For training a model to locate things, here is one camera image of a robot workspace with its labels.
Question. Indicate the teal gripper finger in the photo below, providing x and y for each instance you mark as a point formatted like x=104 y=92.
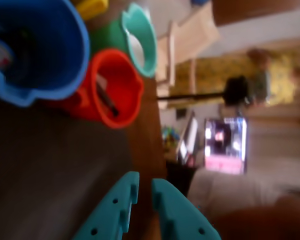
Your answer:
x=177 y=215
x=110 y=212

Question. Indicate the open laptop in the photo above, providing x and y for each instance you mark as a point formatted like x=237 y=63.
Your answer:
x=188 y=140

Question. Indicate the grey woven mat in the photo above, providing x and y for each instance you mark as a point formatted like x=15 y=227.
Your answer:
x=52 y=162

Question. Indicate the colourful toy pile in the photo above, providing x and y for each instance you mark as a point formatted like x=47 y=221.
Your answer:
x=171 y=136

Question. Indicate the lit monitor screen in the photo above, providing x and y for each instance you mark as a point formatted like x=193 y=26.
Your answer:
x=225 y=145

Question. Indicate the black marker pen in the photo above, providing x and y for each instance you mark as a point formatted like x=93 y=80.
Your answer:
x=107 y=100

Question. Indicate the red plastic bucket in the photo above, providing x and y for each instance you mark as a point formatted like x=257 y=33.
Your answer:
x=120 y=82

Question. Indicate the black tripod stand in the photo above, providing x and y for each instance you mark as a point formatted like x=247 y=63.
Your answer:
x=236 y=91

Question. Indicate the blue plastic bucket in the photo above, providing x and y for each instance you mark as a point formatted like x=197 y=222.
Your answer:
x=52 y=50

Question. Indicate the green bucket with teal rim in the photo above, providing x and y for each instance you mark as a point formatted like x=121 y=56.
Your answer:
x=107 y=35

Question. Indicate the light wooden chair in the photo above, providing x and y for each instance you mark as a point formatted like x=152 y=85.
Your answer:
x=197 y=30

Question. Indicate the yellow plastic bucket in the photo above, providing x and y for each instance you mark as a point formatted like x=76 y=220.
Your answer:
x=92 y=7

